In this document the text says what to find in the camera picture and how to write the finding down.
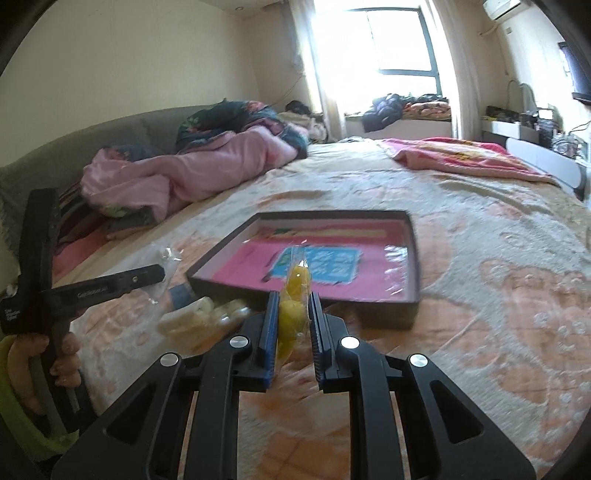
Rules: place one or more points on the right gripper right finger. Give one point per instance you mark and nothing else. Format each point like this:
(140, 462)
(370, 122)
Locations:
(407, 418)

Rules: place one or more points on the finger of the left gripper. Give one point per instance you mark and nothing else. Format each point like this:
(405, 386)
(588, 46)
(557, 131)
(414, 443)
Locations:
(98, 290)

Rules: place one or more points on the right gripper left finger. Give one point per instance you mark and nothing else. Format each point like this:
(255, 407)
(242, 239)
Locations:
(179, 419)

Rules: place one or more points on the white comb hair clip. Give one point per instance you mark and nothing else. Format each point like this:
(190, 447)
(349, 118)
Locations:
(190, 324)

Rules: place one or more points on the clear pearl hair claw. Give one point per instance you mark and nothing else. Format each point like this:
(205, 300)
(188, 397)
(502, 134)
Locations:
(230, 315)

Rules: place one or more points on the yellow item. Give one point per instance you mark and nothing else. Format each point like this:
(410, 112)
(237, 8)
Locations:
(293, 308)

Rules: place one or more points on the person's left hand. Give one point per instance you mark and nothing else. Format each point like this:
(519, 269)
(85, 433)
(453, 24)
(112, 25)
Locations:
(64, 370)

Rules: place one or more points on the clear plastic bag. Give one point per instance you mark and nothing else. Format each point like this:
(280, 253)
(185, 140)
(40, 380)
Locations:
(168, 259)

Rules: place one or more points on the grey upholstered headboard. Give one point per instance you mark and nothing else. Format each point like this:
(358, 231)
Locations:
(59, 163)

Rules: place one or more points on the pink quilt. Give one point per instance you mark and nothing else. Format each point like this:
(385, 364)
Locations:
(167, 183)

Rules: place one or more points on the beige patterned bedspread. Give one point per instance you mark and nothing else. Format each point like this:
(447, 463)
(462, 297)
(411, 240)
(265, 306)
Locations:
(505, 307)

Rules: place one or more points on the dark shallow cardboard tray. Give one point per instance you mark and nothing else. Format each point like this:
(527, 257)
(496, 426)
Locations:
(399, 315)

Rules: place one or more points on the dark floral blanket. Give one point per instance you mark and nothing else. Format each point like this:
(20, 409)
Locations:
(203, 126)

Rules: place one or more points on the red pink blanket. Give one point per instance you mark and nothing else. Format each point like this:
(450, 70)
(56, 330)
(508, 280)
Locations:
(463, 157)

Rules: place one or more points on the white desk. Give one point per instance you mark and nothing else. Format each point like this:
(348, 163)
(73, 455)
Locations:
(523, 142)

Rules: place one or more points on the colourful folded blanket on sill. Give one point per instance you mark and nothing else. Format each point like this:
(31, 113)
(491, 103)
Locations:
(428, 107)

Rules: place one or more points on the dark jacket on sill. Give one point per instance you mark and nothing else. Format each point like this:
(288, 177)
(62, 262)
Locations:
(385, 111)

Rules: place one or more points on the window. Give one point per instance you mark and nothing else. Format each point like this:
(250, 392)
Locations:
(371, 49)

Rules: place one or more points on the air conditioner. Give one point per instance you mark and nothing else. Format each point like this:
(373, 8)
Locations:
(500, 9)

